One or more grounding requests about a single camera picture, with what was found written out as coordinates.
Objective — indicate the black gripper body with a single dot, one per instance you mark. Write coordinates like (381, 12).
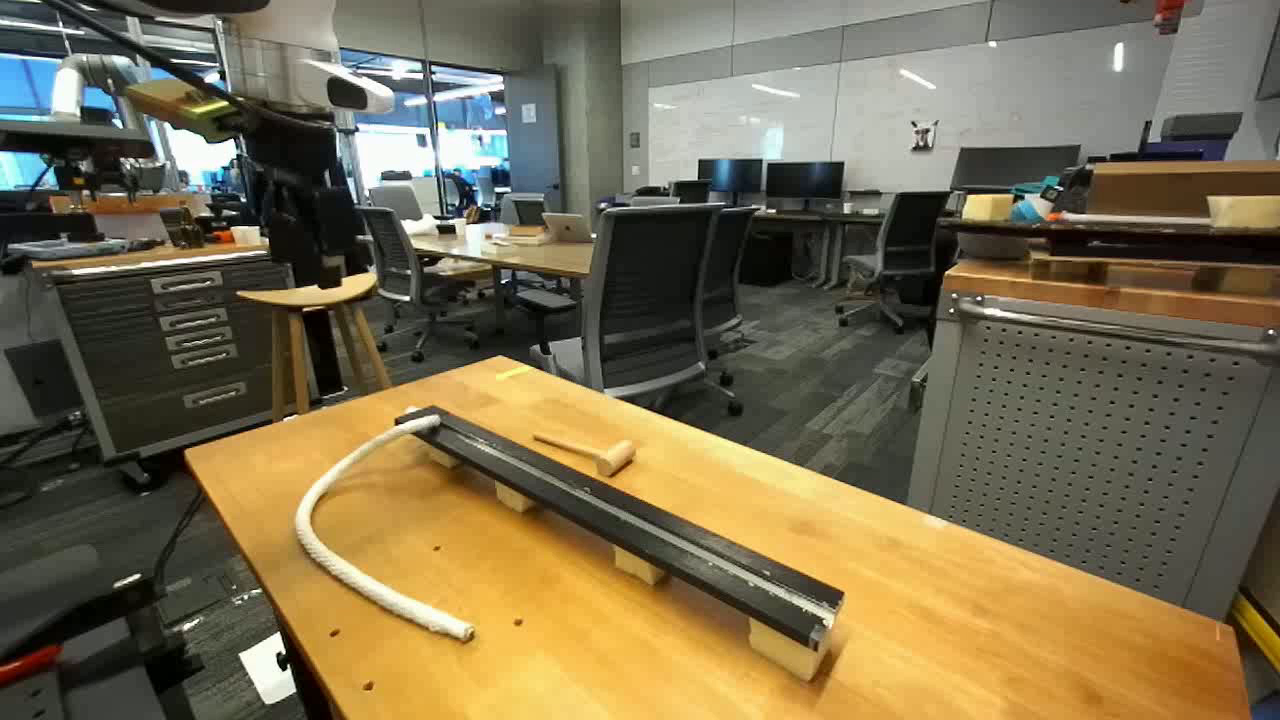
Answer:
(302, 166)

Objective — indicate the teal small object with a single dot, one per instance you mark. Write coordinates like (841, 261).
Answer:
(1034, 203)

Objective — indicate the wooden stool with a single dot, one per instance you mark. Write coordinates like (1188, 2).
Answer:
(315, 293)

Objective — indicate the grey mesh office chair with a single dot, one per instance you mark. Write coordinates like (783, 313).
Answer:
(646, 301)
(730, 266)
(392, 261)

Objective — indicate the grey drawer cabinet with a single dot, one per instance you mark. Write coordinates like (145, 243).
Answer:
(174, 363)

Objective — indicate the wooden meeting table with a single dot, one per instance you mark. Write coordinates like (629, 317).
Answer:
(513, 249)

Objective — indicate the grey door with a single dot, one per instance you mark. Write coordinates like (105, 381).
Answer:
(532, 134)

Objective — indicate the pale wooden support block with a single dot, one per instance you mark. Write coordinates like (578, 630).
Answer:
(636, 571)
(517, 500)
(786, 653)

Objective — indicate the white paper sheet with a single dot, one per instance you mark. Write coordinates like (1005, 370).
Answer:
(269, 665)

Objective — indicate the black computer monitor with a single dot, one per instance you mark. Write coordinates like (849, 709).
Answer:
(730, 177)
(804, 183)

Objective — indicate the black office chair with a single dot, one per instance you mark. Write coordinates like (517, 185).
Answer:
(905, 245)

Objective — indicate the pale foam block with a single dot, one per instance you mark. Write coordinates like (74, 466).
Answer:
(1247, 210)
(987, 210)

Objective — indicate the large grey monitor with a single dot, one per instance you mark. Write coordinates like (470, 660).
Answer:
(1012, 166)

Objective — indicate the grey perforated workbench cabinet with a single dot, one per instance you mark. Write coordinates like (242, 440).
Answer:
(1095, 452)

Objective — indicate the brown box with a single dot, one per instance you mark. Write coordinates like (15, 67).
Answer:
(1182, 185)

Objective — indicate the yellow bar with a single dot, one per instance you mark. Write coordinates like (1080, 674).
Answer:
(1258, 630)

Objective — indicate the long black rail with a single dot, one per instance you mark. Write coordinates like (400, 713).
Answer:
(624, 526)

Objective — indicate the wall whiteboard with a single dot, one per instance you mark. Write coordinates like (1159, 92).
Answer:
(881, 114)

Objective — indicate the red wall alarm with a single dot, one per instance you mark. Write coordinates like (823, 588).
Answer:
(1171, 12)

